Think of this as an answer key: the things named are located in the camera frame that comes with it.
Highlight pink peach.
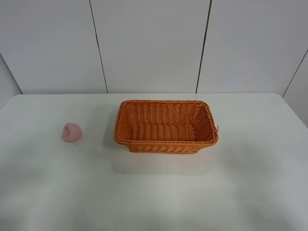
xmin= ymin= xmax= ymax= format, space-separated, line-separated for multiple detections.
xmin=62 ymin=123 xmax=82 ymax=142

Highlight orange woven wicker basket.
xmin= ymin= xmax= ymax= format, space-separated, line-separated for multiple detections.
xmin=114 ymin=100 xmax=218 ymax=154

